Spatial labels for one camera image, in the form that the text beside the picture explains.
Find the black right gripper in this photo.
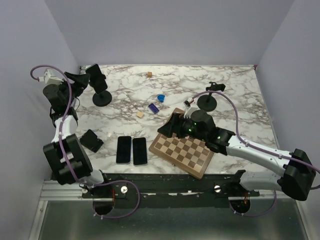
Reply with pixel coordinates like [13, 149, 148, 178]
[157, 112, 208, 142]

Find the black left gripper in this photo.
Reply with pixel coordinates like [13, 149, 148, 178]
[56, 71, 90, 107]

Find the black phone from wedge stand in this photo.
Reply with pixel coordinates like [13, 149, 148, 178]
[116, 136, 132, 165]

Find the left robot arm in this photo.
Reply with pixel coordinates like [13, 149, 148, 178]
[43, 72, 111, 198]

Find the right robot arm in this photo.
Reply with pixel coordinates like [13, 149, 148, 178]
[157, 109, 316, 201]

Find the black phone in left stand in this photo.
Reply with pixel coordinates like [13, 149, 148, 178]
[85, 63, 105, 85]

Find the black wedge phone stand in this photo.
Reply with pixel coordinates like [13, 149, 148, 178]
[79, 129, 104, 153]

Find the purple rectangular block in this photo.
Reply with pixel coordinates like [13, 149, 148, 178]
[148, 103, 160, 114]

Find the blue semicircle block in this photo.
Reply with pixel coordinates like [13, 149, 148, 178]
[157, 94, 165, 103]

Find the wooden chessboard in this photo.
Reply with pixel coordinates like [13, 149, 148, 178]
[148, 107, 216, 180]

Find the light wooden block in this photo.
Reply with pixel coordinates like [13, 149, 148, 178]
[136, 111, 144, 118]

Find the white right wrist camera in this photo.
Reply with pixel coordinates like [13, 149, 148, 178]
[183, 98, 199, 119]

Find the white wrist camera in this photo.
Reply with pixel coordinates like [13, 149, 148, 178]
[183, 98, 199, 119]
[38, 68, 63, 85]

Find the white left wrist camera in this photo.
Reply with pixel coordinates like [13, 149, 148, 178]
[38, 68, 63, 85]

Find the aluminium mounting rail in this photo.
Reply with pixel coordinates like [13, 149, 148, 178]
[39, 177, 306, 201]

